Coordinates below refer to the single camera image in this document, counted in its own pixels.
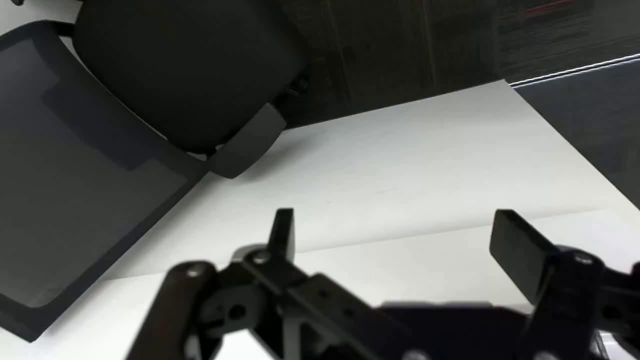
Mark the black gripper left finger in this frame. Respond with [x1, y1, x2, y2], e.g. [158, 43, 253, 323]
[126, 205, 427, 360]

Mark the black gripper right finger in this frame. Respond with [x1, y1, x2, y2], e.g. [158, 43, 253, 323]
[487, 208, 640, 360]

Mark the large white whiteboard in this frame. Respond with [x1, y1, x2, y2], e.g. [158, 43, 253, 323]
[0, 77, 640, 360]

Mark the black office chair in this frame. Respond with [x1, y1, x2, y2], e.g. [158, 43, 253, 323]
[0, 0, 311, 345]

